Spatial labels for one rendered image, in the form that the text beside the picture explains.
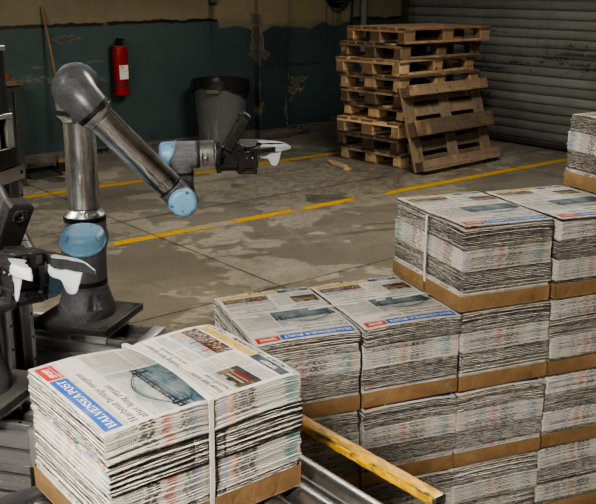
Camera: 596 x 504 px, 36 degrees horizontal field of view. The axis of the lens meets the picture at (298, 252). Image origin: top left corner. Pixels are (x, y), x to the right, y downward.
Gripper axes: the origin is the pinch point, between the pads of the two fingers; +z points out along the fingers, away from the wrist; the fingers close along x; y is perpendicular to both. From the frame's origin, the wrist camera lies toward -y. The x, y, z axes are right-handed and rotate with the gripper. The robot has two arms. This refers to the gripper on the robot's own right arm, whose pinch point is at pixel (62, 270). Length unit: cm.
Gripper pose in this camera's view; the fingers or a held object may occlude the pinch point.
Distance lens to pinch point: 145.8
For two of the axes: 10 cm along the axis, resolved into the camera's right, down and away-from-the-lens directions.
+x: -6.6, 0.7, -7.5
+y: -1.0, 9.8, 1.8
